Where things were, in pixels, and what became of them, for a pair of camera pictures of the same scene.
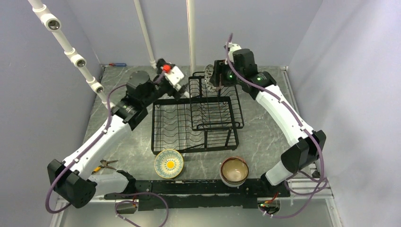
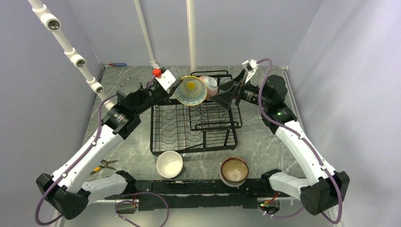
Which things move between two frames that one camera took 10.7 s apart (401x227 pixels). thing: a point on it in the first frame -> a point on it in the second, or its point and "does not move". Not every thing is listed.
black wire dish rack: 210,118 does not move
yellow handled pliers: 104,164 does not move
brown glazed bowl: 233,171 does not move
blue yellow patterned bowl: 169,163 -> 192,91
